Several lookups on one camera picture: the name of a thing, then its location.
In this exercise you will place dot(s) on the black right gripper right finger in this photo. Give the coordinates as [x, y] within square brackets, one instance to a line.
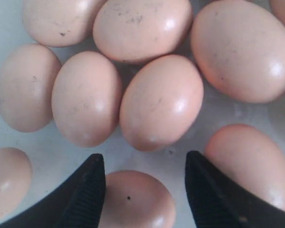
[218, 202]

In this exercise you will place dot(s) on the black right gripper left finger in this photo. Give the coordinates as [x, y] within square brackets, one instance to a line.
[76, 203]

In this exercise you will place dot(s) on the brown egg slot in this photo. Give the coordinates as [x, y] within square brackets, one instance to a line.
[251, 159]
[135, 199]

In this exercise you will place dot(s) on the brown egg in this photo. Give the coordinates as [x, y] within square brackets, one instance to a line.
[161, 103]
[15, 179]
[278, 9]
[240, 49]
[26, 82]
[86, 99]
[136, 31]
[59, 23]

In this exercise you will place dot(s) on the clear plastic tray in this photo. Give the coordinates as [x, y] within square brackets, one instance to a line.
[54, 159]

